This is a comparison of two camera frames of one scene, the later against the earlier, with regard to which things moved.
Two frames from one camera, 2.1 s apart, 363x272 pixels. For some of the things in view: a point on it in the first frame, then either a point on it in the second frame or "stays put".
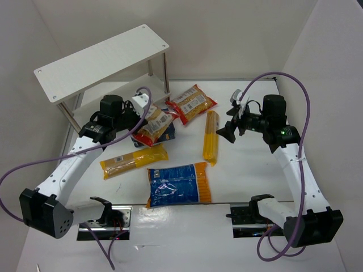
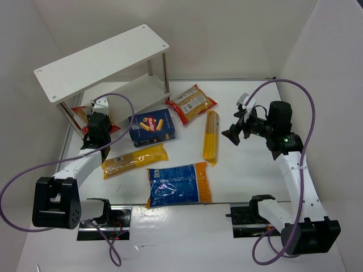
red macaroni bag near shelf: x=191 y=103 stays put
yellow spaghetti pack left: x=149 y=155 stays put
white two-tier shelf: x=134 y=62 stays put
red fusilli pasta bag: x=159 y=122 to x=81 y=114
